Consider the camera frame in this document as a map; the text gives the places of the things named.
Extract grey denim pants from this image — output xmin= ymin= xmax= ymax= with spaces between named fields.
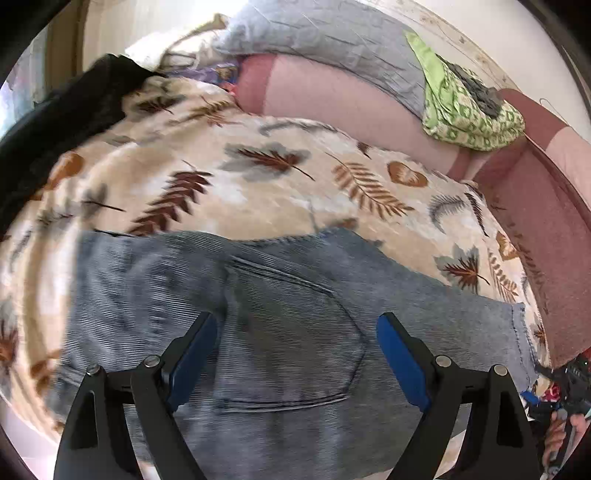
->
xmin=46 ymin=229 xmax=536 ymax=479

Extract person right hand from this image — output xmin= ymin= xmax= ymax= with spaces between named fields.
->
xmin=542 ymin=412 xmax=590 ymax=469

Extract pink sofa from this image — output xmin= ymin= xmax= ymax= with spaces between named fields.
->
xmin=235 ymin=54 xmax=590 ymax=366

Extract green patterned folded blanket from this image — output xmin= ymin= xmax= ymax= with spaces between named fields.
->
xmin=406 ymin=32 xmax=525 ymax=152

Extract dark grey cloth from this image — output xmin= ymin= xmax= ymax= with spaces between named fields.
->
xmin=441 ymin=58 xmax=504 ymax=119

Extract leaf pattern beige blanket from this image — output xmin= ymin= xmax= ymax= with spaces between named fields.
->
xmin=1 ymin=77 xmax=549 ymax=438

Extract black garment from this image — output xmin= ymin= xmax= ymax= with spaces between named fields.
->
xmin=0 ymin=54 xmax=153 ymax=233

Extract purple patterned item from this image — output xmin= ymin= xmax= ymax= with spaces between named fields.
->
xmin=166 ymin=60 xmax=240 ymax=93

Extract white patterned pillow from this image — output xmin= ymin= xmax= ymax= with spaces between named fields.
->
xmin=124 ymin=13 xmax=228 ymax=73

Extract grey quilted blanket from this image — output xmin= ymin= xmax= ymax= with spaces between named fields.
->
xmin=213 ymin=1 xmax=425 ymax=117

